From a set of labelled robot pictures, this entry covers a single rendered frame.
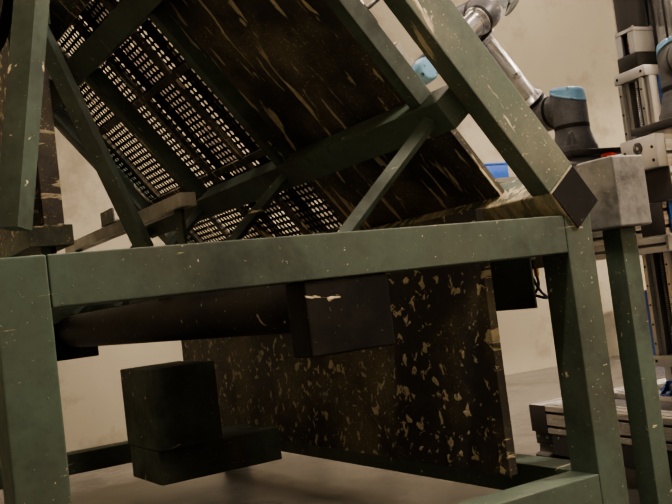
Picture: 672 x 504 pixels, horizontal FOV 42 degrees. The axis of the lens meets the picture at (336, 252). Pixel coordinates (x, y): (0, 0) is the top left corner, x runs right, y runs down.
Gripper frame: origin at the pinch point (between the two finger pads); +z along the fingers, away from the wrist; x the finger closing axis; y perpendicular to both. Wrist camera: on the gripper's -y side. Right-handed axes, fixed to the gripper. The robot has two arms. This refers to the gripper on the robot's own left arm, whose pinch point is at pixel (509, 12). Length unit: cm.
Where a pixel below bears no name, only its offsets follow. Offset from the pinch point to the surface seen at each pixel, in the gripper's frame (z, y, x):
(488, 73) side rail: 32.0, 11.2, 23.8
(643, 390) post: 83, -60, 14
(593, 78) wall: -209, -237, -339
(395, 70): 37.1, 29.1, 13.7
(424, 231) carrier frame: 74, 16, 27
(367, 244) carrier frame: 82, 28, 30
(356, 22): 32, 42, 15
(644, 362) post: 76, -59, 14
